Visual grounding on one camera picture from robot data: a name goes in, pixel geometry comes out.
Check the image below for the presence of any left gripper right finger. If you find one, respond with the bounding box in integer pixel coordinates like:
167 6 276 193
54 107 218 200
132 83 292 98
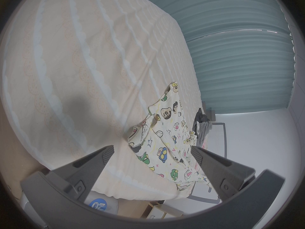
191 146 256 197

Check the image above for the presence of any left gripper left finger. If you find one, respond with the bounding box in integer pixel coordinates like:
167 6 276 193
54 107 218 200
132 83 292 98
46 145 114 200

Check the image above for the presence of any white printed pyjama top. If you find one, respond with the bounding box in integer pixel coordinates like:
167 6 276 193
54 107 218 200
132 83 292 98
127 81 210 191

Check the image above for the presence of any pile of clothes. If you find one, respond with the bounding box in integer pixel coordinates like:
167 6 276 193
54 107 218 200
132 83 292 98
192 108 213 143

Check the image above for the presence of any bed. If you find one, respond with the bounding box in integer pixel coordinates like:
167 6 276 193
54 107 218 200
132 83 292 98
0 0 227 203

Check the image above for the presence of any pink garment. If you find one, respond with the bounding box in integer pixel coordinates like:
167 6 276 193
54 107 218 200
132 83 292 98
194 139 208 173

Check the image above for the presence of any grey bedside table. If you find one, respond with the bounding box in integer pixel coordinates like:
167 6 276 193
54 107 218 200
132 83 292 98
202 101 216 121

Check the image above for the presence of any small wooden drawer table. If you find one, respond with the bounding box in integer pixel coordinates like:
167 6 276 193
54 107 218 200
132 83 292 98
141 200 185 220

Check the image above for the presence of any blue-green curtain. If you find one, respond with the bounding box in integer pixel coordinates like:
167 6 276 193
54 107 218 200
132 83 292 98
187 30 295 115
126 0 287 43

